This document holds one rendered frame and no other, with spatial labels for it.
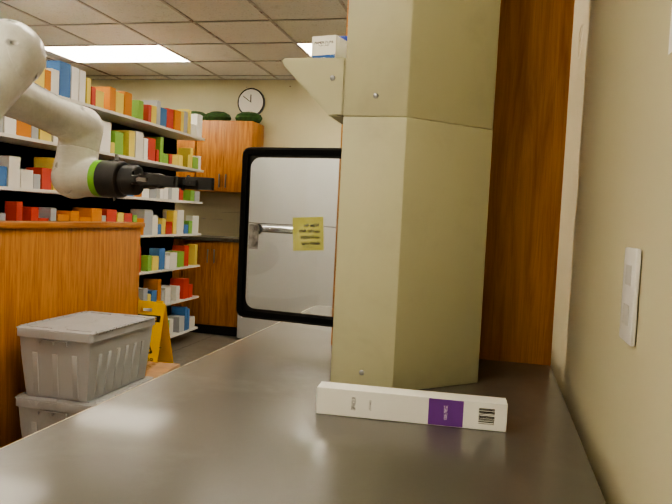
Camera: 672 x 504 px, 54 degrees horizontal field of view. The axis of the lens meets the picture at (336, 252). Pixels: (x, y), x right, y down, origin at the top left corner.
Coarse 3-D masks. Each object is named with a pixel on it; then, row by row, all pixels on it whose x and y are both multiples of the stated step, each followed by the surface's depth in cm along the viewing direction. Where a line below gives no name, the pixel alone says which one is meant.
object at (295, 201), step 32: (256, 160) 154; (288, 160) 151; (320, 160) 148; (256, 192) 154; (288, 192) 151; (320, 192) 149; (288, 224) 152; (320, 224) 149; (256, 256) 155; (288, 256) 152; (320, 256) 149; (256, 288) 155; (288, 288) 152; (320, 288) 149
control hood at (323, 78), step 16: (288, 64) 116; (304, 64) 115; (320, 64) 114; (336, 64) 114; (304, 80) 115; (320, 80) 115; (336, 80) 114; (320, 96) 115; (336, 96) 114; (336, 112) 114
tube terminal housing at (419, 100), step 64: (384, 0) 112; (448, 0) 114; (384, 64) 112; (448, 64) 115; (384, 128) 112; (448, 128) 116; (384, 192) 113; (448, 192) 117; (384, 256) 113; (448, 256) 118; (384, 320) 114; (448, 320) 119; (384, 384) 114; (448, 384) 120
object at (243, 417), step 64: (192, 384) 113; (256, 384) 115; (512, 384) 125; (0, 448) 80; (64, 448) 81; (128, 448) 82; (192, 448) 83; (256, 448) 84; (320, 448) 85; (384, 448) 86; (448, 448) 87; (512, 448) 89; (576, 448) 90
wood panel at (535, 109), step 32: (512, 0) 142; (544, 0) 141; (512, 32) 142; (544, 32) 141; (512, 64) 143; (544, 64) 141; (512, 96) 143; (544, 96) 141; (512, 128) 143; (544, 128) 142; (512, 160) 143; (544, 160) 142; (512, 192) 144; (544, 192) 142; (512, 224) 144; (544, 224) 142; (512, 256) 144; (544, 256) 143; (512, 288) 144; (544, 288) 143; (512, 320) 145; (544, 320) 143; (480, 352) 147; (512, 352) 145; (544, 352) 143
